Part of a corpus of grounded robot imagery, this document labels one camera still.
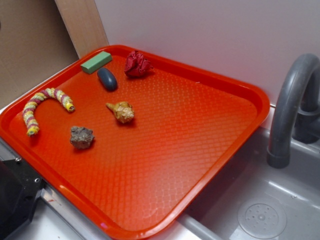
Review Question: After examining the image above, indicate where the multicolored braided rope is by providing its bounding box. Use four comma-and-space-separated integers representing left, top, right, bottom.
22, 87, 76, 137

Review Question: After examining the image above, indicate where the orange plastic tray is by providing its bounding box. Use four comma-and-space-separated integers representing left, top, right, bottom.
0, 45, 270, 240

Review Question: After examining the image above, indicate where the tan conch seashell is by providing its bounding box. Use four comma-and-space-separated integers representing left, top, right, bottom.
105, 101, 135, 124

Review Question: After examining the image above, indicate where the crumpled red paper ball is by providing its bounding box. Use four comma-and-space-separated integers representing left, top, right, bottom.
124, 50, 154, 78

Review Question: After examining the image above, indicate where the dark grey oval stone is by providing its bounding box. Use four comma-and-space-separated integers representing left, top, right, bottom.
97, 67, 118, 92

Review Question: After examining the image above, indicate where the grey brown rough rock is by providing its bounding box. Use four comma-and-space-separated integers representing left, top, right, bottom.
69, 126, 95, 150

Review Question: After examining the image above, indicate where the green rectangular block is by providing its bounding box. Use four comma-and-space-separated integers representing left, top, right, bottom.
80, 51, 112, 74

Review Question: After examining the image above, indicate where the grey plastic sink basin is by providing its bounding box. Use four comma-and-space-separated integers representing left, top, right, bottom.
178, 128, 320, 240

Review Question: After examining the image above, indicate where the light wooden board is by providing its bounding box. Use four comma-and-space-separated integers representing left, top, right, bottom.
55, 0, 109, 58

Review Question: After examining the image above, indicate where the grey curved faucet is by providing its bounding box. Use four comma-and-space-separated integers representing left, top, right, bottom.
267, 53, 320, 169

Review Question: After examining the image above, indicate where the round grey sink drain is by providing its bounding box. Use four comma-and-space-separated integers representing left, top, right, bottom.
237, 198, 287, 240

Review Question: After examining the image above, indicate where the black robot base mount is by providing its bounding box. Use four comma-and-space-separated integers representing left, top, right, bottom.
0, 159, 44, 240

